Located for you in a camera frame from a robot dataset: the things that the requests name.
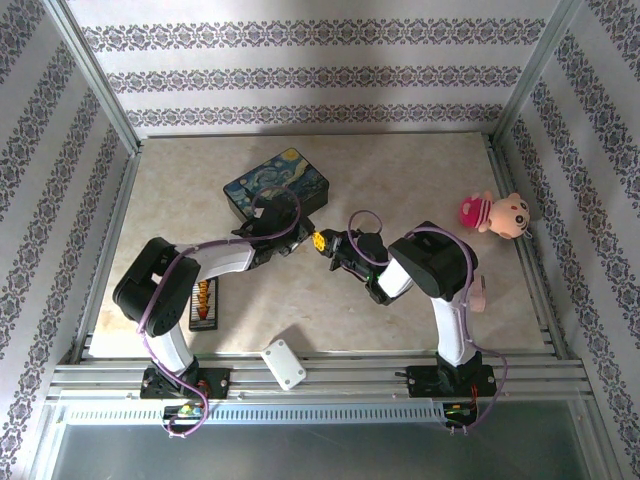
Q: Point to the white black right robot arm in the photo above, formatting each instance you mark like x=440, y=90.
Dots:
x=455, y=330

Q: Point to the starry night print box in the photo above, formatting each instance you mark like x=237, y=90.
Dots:
x=285, y=172

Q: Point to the small controller board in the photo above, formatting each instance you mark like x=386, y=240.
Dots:
x=184, y=411
x=460, y=411

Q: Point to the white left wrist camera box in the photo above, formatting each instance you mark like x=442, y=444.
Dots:
x=258, y=213

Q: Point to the aluminium extrusion frame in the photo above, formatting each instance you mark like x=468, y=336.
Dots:
x=350, y=372

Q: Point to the pale pink plastic item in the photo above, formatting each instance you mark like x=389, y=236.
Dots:
x=478, y=295

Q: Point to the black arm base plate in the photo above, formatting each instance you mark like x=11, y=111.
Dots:
x=215, y=385
x=422, y=382

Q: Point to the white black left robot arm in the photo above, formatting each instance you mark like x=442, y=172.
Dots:
x=170, y=345

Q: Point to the white plastic box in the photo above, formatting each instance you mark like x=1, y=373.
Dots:
x=283, y=365

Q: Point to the pink plush doll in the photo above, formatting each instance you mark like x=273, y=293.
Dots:
x=500, y=215

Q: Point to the black battery tester board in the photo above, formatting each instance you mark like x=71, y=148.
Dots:
x=205, y=315

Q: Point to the grey metal sheet panel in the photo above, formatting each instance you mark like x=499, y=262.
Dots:
x=320, y=455

